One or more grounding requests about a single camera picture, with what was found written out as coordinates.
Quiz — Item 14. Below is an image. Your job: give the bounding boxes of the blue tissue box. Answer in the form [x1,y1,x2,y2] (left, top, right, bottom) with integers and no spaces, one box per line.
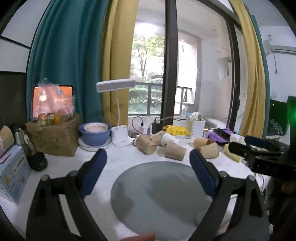
[0,145,32,206]

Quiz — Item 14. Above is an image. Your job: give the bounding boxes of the steel thermos bottle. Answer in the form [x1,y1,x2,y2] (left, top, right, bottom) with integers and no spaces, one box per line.
[10,124,35,158]

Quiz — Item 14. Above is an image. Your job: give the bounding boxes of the black monitor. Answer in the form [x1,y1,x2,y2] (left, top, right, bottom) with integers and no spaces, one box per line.
[269,99,290,138]

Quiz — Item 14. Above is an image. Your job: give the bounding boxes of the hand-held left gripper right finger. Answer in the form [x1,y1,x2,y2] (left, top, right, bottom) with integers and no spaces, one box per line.
[189,150,270,241]

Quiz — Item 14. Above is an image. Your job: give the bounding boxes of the black power bank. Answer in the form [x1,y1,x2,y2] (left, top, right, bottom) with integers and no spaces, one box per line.
[151,123,163,135]

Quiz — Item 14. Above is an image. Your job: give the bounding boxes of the paper packets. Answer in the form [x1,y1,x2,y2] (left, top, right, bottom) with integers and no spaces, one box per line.
[187,111,202,121]

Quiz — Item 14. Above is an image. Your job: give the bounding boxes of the pink bowl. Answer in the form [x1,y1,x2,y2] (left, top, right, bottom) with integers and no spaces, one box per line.
[84,123,109,134]

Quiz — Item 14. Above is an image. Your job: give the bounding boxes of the dark window frame post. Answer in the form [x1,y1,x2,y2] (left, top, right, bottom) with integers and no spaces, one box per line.
[160,0,179,122]
[225,20,242,135]

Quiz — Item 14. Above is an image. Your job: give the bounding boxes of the tablet with orange screen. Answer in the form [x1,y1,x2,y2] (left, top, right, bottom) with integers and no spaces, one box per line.
[31,85,74,121]

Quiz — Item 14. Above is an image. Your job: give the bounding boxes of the grey round mat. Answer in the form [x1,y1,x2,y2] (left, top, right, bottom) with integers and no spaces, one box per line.
[110,161,232,241]

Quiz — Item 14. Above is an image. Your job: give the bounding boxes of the white woven basket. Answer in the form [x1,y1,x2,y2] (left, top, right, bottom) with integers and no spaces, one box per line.
[186,118,206,139]

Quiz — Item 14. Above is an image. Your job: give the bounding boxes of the black phone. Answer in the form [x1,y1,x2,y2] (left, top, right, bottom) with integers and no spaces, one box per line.
[213,129,231,141]

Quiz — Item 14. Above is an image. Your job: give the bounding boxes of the brown paper cup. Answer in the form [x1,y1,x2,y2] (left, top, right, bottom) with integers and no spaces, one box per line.
[164,141,187,161]
[135,134,157,155]
[199,142,220,159]
[150,130,166,146]
[193,137,212,149]

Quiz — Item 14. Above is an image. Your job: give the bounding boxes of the white desk lamp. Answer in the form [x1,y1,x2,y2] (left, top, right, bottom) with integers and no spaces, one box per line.
[96,78,137,148]

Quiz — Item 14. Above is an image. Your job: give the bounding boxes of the yellow cloth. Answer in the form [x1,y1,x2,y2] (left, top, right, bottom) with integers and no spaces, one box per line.
[162,125,188,136]

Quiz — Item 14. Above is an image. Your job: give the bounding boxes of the white plate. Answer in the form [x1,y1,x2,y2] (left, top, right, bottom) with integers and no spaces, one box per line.
[78,136,113,152]

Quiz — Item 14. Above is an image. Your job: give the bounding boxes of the balcony railing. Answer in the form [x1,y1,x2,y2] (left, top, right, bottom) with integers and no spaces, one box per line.
[128,82,193,115]

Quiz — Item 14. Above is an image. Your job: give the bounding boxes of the white air conditioner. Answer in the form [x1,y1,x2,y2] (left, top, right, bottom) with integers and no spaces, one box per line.
[263,35,296,55]

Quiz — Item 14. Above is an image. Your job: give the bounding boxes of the yellow sponge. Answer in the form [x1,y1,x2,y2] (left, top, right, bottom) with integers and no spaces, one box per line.
[223,143,244,163]

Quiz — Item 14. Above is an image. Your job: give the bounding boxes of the cardboard box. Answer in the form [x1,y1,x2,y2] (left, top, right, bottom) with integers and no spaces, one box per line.
[24,113,82,157]

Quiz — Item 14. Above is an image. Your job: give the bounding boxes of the yellow curtain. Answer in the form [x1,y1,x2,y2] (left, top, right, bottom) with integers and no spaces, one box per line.
[228,0,266,139]
[101,0,139,128]

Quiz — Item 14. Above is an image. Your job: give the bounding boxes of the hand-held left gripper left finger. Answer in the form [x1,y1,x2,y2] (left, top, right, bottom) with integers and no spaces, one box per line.
[26,149,108,241]

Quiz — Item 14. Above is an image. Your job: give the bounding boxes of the black round lid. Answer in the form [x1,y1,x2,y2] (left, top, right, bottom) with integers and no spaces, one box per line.
[29,152,48,171]

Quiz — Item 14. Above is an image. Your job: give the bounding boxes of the grey cable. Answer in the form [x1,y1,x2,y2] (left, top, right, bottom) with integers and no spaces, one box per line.
[154,116,188,124]

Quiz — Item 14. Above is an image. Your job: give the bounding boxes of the teal curtain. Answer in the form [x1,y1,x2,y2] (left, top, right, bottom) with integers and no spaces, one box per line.
[250,14,271,139]
[26,0,110,127]

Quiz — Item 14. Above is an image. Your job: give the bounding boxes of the plastic bag of fruit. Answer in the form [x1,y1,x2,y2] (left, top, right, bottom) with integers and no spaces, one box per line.
[36,78,76,127]

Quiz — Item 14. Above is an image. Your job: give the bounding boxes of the blue bowl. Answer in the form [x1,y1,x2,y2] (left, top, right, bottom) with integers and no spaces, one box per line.
[79,122,112,146]

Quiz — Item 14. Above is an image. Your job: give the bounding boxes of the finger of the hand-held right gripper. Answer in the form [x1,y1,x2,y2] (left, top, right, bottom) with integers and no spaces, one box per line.
[244,135,288,150]
[228,141,284,163]

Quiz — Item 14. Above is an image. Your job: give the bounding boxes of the purple cloth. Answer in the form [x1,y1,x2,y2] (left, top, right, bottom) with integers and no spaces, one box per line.
[208,127,232,142]

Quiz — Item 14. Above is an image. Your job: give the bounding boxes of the tan paper container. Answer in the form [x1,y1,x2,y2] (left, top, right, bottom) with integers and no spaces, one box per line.
[0,126,14,154]

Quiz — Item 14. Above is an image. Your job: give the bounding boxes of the white paper cup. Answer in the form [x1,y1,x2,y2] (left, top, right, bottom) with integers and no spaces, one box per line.
[160,133,181,148]

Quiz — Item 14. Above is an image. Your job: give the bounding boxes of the person's left hand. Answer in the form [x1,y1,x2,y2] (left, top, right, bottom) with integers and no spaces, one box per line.
[121,233,156,241]

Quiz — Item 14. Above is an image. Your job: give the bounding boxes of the black cable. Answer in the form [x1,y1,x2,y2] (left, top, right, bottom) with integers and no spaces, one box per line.
[131,116,144,136]

